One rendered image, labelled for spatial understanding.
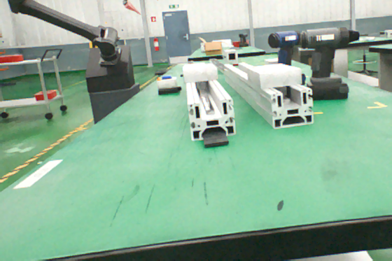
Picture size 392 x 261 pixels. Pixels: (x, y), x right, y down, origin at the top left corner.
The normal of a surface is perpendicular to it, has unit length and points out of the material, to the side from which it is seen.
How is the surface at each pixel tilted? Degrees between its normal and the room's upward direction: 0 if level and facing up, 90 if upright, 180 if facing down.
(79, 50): 90
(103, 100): 90
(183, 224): 0
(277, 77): 90
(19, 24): 90
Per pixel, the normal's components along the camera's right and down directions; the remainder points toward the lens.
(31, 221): -0.09, -0.98
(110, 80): 0.16, 0.14
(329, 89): -0.12, 0.16
